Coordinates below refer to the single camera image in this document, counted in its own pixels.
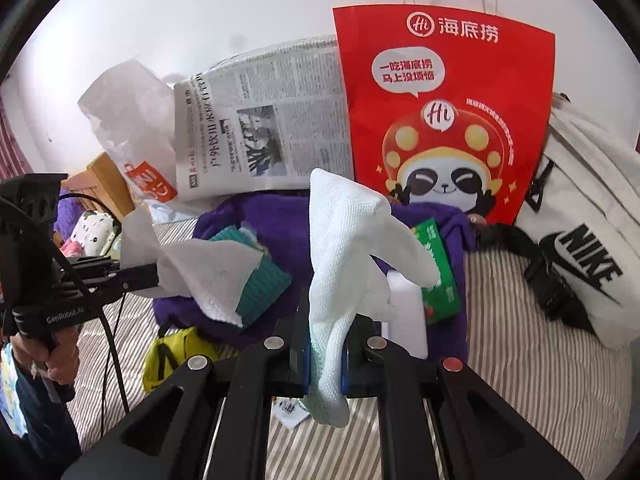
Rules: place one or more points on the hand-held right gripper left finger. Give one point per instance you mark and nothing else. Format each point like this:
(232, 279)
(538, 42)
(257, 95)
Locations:
(305, 365)

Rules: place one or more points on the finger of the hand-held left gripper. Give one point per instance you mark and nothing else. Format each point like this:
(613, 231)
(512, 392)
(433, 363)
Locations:
(135, 280)

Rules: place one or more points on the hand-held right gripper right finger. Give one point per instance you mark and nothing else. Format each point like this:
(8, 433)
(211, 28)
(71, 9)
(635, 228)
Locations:
(345, 377)

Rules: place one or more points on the white paper towel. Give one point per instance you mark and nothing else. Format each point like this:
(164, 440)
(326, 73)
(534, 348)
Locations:
(210, 270)

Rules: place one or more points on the white knit glove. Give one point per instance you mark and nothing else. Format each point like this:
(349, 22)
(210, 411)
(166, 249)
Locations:
(340, 240)

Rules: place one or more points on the person's left forearm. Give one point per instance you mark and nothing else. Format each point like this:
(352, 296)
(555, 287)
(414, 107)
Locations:
(47, 420)

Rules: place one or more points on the person's left hand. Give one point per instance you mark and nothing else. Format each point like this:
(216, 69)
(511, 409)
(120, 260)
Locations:
(60, 360)

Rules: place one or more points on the white paper tag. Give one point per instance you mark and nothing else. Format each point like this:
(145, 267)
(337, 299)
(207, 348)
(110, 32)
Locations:
(292, 410)

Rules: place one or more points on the white dotted pillow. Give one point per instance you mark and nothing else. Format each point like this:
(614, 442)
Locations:
(92, 230)

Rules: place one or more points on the yellow pouch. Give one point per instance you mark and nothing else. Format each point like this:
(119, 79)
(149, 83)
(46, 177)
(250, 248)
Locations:
(175, 350)

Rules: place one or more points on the red patterned curtain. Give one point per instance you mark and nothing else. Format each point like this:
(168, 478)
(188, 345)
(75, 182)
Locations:
(12, 145)

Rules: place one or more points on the wooden cabinet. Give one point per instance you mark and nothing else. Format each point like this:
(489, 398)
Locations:
(107, 180)

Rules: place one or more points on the teal ribbed cloth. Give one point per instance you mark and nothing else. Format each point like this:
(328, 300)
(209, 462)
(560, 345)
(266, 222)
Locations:
(267, 280)

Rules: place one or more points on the green packet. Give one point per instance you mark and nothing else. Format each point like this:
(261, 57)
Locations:
(440, 280)

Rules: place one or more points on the white plastic shopping bag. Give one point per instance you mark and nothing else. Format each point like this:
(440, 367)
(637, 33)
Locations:
(130, 120)

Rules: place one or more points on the purple towel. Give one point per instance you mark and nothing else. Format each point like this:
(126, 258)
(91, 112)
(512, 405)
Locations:
(280, 210)

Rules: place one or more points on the light blue patterned cloth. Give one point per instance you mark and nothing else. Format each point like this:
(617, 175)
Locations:
(12, 390)

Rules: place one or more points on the folded newspaper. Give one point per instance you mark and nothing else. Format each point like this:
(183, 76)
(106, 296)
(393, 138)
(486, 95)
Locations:
(300, 125)

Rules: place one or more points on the red panda paper bag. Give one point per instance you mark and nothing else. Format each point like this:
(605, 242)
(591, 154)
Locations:
(440, 110)

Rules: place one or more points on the white canvas bag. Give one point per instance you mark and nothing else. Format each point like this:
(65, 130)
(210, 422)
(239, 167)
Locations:
(585, 200)

